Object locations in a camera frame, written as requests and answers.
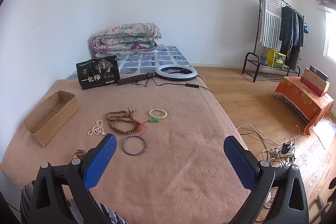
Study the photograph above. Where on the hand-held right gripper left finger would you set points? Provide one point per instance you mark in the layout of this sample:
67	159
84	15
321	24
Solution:
101	161

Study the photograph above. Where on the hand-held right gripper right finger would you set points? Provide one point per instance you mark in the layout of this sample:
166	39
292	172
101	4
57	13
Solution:
239	163

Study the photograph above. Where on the dark bangle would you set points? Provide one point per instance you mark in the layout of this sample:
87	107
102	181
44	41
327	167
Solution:
125	151

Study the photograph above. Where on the cardboard box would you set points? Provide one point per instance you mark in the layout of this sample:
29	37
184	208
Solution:
59	116

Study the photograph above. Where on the white power strip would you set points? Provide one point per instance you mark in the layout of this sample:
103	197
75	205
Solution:
284	154

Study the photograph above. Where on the black folded tripod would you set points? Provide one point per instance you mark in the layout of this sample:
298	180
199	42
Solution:
134	79

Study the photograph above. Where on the black snack bag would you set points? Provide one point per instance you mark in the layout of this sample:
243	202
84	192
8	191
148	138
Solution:
98	71

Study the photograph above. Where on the orange cloth covered table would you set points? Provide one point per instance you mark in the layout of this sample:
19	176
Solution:
302	98

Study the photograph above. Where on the black clothes rack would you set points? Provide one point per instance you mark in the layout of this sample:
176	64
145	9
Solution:
250	64

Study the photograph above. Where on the red long box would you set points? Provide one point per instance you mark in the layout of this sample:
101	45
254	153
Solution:
312	87

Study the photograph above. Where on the small green pot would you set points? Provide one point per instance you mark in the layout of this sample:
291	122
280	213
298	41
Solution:
263	60

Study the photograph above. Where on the blue checked bed sheet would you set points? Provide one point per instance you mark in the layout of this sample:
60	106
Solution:
147	61

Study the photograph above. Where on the yellow crate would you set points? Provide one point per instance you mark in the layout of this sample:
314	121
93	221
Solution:
277	58

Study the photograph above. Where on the boxes on low table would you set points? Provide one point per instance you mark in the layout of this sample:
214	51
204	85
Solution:
319	82

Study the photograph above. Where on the dark purple box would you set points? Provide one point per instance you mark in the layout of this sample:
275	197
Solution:
319	74

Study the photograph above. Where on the folded floral quilt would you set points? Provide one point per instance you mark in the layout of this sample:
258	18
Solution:
123	39

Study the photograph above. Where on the dark hanging clothes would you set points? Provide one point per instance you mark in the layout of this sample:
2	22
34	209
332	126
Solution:
288	29

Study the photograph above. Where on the striped towel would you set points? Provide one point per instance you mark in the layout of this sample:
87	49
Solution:
270	19

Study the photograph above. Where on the teal hanging bag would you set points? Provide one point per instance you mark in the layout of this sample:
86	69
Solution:
306	28

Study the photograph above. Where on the window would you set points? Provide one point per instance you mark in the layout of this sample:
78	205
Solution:
331	37

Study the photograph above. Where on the floral curtain valance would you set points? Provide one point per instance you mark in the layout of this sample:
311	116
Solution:
324	1

